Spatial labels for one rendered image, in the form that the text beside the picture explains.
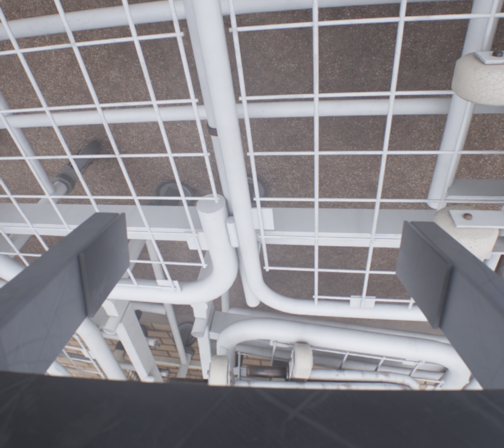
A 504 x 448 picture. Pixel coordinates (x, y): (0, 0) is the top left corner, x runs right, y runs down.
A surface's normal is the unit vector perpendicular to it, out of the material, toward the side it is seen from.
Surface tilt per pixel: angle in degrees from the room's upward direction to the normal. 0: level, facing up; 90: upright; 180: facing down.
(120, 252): 97
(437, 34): 0
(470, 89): 51
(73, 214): 90
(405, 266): 83
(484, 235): 95
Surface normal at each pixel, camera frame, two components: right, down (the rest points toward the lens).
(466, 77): -0.94, 0.28
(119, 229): 1.00, 0.03
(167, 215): -0.11, -0.76
